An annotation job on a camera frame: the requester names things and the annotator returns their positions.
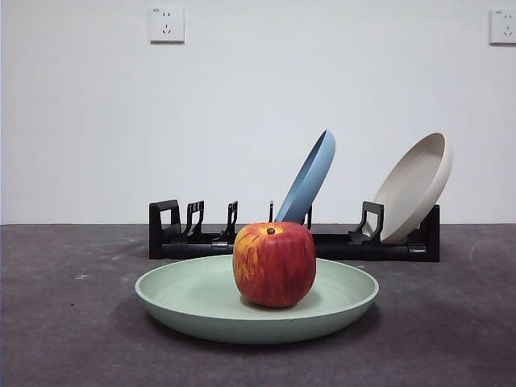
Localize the blue plate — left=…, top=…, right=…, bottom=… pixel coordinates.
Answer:
left=273, top=129, right=337, bottom=225

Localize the red yellow apple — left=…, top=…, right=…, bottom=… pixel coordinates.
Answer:
left=232, top=221, right=317, bottom=310

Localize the white wall socket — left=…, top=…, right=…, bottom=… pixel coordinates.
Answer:
left=149, top=6, right=186, bottom=44
left=489, top=8, right=516, bottom=46

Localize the green plate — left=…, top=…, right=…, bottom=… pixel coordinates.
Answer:
left=134, top=254, right=381, bottom=345

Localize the cream plate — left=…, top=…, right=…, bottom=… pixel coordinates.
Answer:
left=364, top=131, right=454, bottom=245

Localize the black plate rack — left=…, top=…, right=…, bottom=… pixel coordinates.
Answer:
left=148, top=198, right=441, bottom=264

